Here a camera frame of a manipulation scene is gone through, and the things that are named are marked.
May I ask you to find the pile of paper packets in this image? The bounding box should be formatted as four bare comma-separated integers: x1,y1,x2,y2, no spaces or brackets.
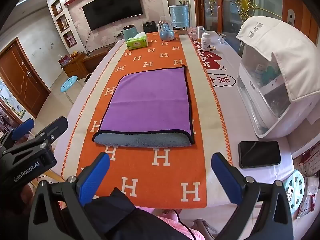
292,144,320,218

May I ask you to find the blue cylindrical drawer container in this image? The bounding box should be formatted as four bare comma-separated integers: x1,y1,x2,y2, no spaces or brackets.
169,4,190,35

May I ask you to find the black small appliance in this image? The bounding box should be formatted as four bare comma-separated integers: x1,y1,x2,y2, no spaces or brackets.
142,21,158,34

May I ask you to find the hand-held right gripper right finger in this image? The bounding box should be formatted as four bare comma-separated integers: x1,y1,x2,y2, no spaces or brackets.
211,152,294,240

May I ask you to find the blue bottle warmer clear dome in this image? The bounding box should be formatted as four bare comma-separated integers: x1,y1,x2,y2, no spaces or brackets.
158,16,175,42

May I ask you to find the wooden television cabinet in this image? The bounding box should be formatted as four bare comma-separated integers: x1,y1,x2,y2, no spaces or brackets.
58,46,116,79

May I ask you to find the brown wooden door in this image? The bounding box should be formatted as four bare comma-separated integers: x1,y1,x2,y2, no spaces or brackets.
0,37,51,118

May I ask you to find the glass door with gold ornament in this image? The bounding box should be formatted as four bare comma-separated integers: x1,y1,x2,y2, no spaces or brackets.
200,0,283,38

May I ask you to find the blue round plastic stool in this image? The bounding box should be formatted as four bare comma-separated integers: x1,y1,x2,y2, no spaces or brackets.
60,75,84,106

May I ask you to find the pink box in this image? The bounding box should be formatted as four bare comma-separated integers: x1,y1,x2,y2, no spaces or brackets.
58,55,73,67

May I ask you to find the white pill bottle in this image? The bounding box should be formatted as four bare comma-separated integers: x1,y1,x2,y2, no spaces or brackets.
200,33,211,52

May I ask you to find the purple towel with black edge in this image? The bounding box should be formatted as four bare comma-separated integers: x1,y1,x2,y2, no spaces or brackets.
92,65,196,148

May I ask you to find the black smartphone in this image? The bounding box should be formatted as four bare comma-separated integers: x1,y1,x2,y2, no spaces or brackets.
238,140,281,169

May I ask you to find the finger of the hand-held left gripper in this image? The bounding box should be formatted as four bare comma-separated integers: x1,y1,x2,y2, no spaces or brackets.
34,116,69,147
0,118,35,154

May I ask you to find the pink clothing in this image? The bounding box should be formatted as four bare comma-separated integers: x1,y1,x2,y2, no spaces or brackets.
135,205,203,240

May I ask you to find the white cloth appliance cover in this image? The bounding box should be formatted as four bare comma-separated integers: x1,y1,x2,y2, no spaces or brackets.
236,16,320,103

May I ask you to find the teal round plastic stool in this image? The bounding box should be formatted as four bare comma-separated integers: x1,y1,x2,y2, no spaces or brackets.
283,169,306,218

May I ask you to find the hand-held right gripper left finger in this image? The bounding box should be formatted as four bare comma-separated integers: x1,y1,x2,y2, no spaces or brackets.
28,152,111,240

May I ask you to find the teal electric kettle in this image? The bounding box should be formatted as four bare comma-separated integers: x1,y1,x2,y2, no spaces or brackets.
122,25,139,42

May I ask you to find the white wall shelf unit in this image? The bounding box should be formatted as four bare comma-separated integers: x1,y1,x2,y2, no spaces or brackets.
46,0,78,49

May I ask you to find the green tissue box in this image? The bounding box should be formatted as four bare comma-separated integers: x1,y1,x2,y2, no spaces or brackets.
125,32,149,51

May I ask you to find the orange letter-print blanket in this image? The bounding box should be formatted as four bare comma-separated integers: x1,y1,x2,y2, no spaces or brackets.
61,31,232,209

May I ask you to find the person's dark jacket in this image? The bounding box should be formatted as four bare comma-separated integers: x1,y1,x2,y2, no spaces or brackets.
84,187,191,240

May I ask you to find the black flat-screen television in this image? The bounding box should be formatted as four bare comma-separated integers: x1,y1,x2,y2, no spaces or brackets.
82,0,145,31

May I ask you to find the wall poster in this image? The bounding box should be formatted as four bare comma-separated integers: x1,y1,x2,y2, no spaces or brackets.
0,79,27,119

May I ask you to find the white countertop sterilizer appliance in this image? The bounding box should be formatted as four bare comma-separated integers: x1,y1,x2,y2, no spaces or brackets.
236,44,320,139

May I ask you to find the black cable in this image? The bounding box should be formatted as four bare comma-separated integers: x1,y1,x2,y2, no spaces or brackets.
172,209,198,240

